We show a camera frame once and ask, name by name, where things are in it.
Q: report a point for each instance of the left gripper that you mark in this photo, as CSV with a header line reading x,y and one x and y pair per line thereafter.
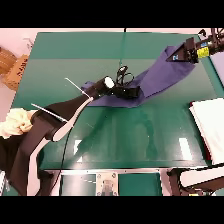
x,y
128,91

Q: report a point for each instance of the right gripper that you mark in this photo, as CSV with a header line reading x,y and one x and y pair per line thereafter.
x,y
191,50

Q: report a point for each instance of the purple shirt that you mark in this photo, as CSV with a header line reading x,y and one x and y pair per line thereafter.
x,y
160,75

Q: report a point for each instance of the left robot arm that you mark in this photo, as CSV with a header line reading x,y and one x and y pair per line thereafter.
x,y
63,111

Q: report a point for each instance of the pale lilac garment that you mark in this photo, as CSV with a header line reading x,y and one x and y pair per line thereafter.
x,y
218,68

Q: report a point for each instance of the white garment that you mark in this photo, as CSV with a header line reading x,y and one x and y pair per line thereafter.
x,y
211,130

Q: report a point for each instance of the cream garment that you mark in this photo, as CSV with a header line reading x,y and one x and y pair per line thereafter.
x,y
15,121

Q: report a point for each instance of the black garment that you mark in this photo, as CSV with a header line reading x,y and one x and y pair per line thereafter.
x,y
8,153

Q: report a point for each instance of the silver frame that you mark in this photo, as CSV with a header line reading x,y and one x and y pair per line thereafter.
x,y
106,183

